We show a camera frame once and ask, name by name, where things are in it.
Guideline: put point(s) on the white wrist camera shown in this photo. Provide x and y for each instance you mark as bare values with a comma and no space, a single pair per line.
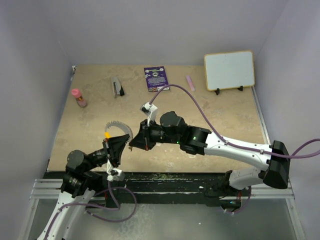
113,173
150,110

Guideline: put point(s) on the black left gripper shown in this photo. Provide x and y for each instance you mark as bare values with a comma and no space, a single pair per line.
113,147

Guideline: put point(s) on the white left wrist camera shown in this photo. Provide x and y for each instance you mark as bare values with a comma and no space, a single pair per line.
113,173

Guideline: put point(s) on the pink eraser stick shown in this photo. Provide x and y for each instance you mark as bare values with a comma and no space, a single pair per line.
190,83

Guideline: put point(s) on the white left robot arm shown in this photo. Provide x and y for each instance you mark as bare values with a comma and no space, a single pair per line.
83,177

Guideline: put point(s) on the grey black stapler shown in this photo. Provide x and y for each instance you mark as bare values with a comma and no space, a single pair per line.
117,87

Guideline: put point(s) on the small whiteboard on stand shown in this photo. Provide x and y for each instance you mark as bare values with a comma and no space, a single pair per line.
229,70

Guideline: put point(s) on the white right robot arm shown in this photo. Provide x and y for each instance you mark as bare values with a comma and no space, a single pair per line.
269,163

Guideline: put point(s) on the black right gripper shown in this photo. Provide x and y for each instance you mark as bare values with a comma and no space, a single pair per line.
143,139

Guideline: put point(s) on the purple printed card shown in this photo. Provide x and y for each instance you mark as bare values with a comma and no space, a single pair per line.
156,78

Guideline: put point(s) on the pink capped small bottle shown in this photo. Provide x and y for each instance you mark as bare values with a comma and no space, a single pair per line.
76,93

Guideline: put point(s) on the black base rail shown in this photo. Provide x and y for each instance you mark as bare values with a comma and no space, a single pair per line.
208,189

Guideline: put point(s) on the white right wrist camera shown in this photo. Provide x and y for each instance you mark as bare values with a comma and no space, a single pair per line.
150,110

